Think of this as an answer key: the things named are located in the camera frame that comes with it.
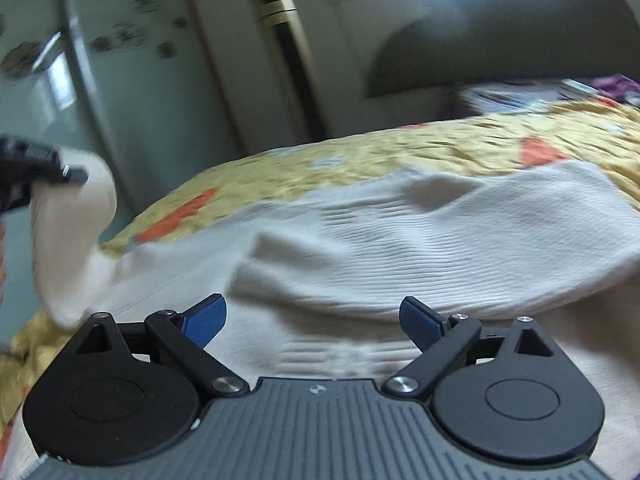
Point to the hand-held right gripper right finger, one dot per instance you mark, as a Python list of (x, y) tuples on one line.
[(419, 322)]

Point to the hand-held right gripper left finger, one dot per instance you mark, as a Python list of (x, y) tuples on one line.
[(206, 319)]

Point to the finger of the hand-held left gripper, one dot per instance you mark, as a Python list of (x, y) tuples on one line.
[(57, 162)]

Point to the white knitted sweater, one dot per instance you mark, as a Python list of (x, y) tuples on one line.
[(400, 240)]

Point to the glass wardrobe door with flowers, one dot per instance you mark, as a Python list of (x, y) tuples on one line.
[(115, 85)]

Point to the yellow patterned quilt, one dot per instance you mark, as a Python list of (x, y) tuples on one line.
[(350, 155)]

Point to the patterned pillow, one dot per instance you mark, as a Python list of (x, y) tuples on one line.
[(520, 96)]

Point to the gold tower air conditioner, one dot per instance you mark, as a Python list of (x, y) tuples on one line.
[(292, 70)]

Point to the grey padded headboard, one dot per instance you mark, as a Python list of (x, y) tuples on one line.
[(500, 35)]

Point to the purple cloth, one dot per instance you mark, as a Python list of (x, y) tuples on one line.
[(617, 85)]

